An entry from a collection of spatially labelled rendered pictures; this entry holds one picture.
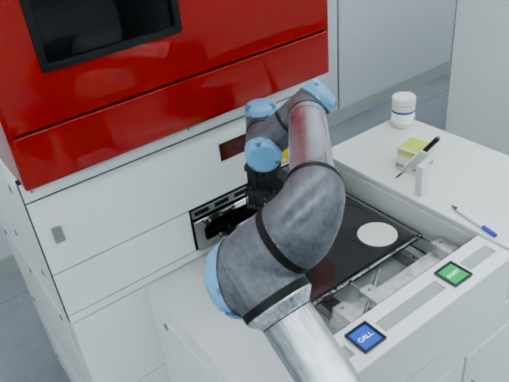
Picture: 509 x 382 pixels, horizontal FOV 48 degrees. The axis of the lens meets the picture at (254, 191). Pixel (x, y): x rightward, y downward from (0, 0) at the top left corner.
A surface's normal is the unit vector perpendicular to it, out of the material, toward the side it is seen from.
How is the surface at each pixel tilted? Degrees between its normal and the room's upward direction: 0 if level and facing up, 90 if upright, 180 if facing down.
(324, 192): 33
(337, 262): 0
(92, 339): 90
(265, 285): 42
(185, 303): 0
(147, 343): 90
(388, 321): 0
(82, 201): 90
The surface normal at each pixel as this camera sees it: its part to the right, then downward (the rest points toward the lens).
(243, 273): -0.40, 0.04
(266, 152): -0.01, 0.55
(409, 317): -0.09, -0.83
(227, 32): 0.60, 0.40
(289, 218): -0.23, -0.29
